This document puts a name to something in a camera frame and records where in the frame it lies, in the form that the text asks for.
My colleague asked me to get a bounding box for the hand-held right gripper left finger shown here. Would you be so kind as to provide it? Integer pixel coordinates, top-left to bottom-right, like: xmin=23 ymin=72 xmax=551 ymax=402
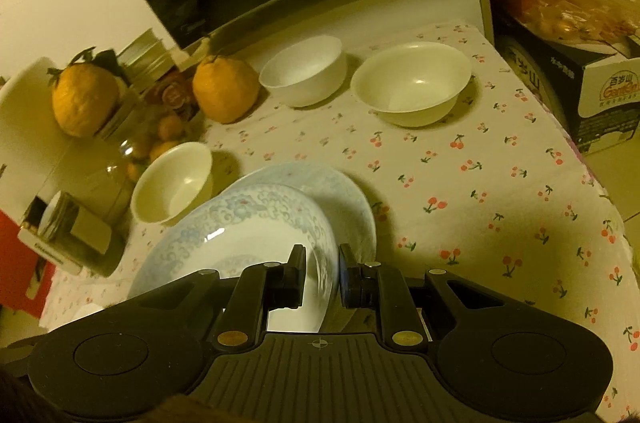
xmin=130 ymin=244 xmax=307 ymax=355

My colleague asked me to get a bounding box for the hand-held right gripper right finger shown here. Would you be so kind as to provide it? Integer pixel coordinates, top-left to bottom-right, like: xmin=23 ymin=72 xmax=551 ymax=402
xmin=339 ymin=244 xmax=524 ymax=352

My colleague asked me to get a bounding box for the white plate faint floral print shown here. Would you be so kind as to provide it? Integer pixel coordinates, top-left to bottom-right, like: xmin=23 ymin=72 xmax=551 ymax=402
xmin=220 ymin=162 xmax=377 ymax=269

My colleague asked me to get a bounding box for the blue patterned white plate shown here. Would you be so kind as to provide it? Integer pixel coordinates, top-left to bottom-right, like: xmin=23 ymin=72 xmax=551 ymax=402
xmin=127 ymin=183 xmax=341 ymax=335

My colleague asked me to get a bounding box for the small cream bowl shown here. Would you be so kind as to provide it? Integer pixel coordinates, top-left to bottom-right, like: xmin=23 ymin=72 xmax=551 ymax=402
xmin=131 ymin=142 xmax=214 ymax=225

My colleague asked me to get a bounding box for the white bowl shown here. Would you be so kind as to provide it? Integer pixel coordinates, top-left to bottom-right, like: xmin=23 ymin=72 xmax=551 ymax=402
xmin=258 ymin=35 xmax=348 ymax=108

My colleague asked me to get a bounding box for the cherry print tablecloth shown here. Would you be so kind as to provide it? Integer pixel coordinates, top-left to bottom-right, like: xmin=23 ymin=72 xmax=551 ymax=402
xmin=40 ymin=20 xmax=640 ymax=423

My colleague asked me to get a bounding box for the orange without leaves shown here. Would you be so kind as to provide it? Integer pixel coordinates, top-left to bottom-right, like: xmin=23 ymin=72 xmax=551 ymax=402
xmin=192 ymin=54 xmax=261 ymax=125

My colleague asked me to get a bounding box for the clear jar with dark contents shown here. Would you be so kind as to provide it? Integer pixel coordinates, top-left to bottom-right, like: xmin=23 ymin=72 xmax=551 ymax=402
xmin=40 ymin=190 xmax=126 ymax=278

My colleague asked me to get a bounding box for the wide cream bowl flared rim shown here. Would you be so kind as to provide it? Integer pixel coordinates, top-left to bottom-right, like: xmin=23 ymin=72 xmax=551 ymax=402
xmin=349 ymin=42 xmax=474 ymax=128

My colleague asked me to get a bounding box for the glass jar of small oranges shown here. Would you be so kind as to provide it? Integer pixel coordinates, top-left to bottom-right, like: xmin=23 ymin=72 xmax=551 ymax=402
xmin=60 ymin=83 xmax=208 ymax=224

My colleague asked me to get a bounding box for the metal tin can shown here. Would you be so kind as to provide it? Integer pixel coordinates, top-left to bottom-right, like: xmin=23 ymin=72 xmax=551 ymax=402
xmin=117 ymin=28 xmax=177 ymax=80

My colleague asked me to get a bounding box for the red plastic stool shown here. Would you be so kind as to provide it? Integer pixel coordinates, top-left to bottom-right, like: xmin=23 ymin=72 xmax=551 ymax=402
xmin=0 ymin=208 xmax=57 ymax=310

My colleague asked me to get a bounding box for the orange with green leaves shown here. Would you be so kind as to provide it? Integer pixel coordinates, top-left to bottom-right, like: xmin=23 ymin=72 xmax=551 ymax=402
xmin=46 ymin=47 xmax=122 ymax=139

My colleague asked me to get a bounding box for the white kitchen appliance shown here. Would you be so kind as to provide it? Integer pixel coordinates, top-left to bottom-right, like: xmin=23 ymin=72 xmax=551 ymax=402
xmin=0 ymin=57 xmax=86 ymax=276

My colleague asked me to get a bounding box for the black and white cardboard box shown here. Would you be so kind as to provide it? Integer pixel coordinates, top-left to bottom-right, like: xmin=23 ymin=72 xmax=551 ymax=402
xmin=500 ymin=18 xmax=640 ymax=156

